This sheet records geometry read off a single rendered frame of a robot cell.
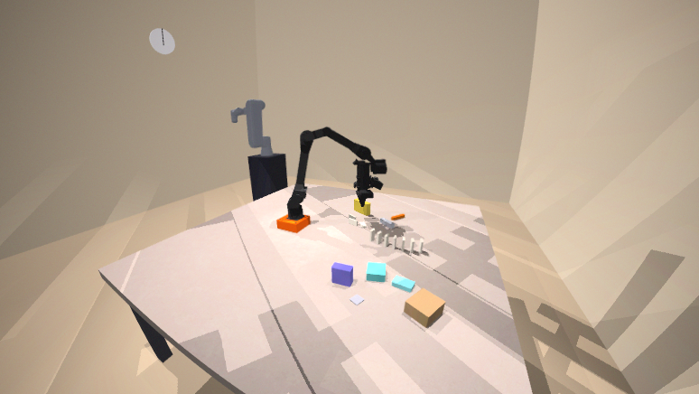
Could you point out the light blue flat block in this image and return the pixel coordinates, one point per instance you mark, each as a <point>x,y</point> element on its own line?
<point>376,272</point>
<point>403,283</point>

